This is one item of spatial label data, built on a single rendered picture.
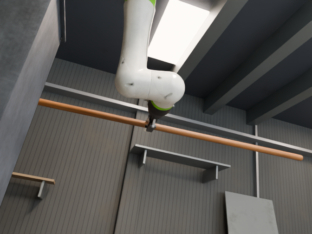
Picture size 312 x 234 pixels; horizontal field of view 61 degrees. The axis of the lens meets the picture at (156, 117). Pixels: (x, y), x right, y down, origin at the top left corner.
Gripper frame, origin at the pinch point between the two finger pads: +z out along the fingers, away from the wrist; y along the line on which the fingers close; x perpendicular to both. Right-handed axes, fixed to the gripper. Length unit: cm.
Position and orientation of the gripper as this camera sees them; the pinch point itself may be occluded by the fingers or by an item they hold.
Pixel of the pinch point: (148, 125)
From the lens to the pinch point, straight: 120.7
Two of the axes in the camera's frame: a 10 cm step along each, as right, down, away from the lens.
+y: -1.4, 8.9, -4.3
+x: 9.7, 2.2, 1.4
